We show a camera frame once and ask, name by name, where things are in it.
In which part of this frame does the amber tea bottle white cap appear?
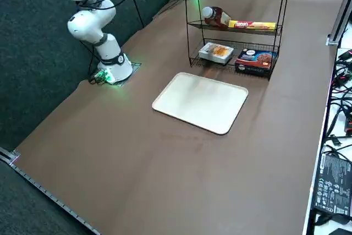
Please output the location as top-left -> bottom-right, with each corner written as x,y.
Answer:
201,6 -> 232,30

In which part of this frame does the cream plastic tray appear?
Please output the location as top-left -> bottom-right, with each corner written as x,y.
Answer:
151,72 -> 249,136

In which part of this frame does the white orange snack box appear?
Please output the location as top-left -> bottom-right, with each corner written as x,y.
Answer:
197,42 -> 234,64

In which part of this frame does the yellow red biscuit box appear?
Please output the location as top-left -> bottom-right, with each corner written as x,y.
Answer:
227,19 -> 277,31

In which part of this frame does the blue red chocolate cookie box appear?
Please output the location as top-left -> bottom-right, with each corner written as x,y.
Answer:
234,48 -> 278,76

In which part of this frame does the black power adapter white print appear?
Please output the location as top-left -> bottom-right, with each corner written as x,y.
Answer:
312,151 -> 352,218

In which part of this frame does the black wire shelf rack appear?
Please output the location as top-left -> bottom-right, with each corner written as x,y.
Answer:
185,0 -> 293,81

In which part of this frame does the silver aluminium post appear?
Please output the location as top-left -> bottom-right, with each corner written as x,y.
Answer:
326,0 -> 352,46

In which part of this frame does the aluminium profile rail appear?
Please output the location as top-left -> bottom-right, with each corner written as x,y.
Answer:
0,146 -> 100,235

